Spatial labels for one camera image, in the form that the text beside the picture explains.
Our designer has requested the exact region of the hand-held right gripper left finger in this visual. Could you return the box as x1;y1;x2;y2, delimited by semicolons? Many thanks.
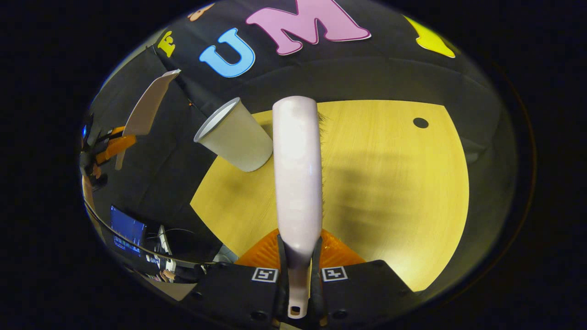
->
183;228;290;328

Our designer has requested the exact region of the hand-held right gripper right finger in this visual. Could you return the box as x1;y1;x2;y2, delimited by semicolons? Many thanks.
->
308;228;420;328

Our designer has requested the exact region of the small pale dustpan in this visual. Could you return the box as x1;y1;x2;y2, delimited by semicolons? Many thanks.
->
115;69;182;171

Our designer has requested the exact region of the white garbage bin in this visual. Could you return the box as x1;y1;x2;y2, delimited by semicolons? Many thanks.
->
194;97;274;172

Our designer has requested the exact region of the small pale broom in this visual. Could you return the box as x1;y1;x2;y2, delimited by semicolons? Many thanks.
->
272;95;324;319

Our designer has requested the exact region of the yellow wooden desktop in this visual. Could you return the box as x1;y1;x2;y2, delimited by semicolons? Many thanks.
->
190;100;469;292

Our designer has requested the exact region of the computer monitor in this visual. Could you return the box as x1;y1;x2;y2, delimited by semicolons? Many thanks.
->
110;205;147;256

